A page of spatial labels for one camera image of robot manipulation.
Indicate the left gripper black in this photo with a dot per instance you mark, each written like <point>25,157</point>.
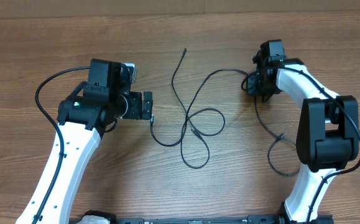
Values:
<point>135,112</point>

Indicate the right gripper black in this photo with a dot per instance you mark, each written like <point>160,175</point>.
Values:
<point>252,89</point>

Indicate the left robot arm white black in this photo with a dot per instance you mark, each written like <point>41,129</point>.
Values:
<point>92,109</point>

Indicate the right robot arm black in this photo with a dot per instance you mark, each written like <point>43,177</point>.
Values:
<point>328,136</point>

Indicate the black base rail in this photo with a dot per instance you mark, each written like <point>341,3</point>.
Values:
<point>94,216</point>

